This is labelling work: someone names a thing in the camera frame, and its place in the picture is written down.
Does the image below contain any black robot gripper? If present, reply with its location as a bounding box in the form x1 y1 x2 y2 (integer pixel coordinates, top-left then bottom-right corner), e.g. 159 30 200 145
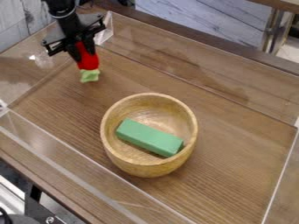
42 12 106 62

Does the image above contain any red plush strawberry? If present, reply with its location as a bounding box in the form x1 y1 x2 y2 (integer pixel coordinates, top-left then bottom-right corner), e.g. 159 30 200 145
76 42 100 83

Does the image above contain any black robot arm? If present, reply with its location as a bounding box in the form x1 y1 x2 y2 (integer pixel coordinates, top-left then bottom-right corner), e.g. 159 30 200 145
42 0 107 62

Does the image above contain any green rectangular block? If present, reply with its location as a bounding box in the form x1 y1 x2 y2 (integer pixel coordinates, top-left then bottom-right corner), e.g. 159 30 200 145
116 119 183 158

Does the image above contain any wooden bowl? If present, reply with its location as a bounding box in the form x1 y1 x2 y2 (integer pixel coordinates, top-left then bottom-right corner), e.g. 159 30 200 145
100 93 199 178

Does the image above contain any wooden background furniture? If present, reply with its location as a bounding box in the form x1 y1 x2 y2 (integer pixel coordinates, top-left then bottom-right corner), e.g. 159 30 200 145
248 0 299 55

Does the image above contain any clear acrylic corner bracket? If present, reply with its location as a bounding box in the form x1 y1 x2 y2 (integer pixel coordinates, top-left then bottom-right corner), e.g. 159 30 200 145
94 11 114 46

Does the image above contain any black table leg frame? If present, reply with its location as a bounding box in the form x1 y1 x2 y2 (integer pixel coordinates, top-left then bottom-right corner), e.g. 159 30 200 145
0 183 68 224

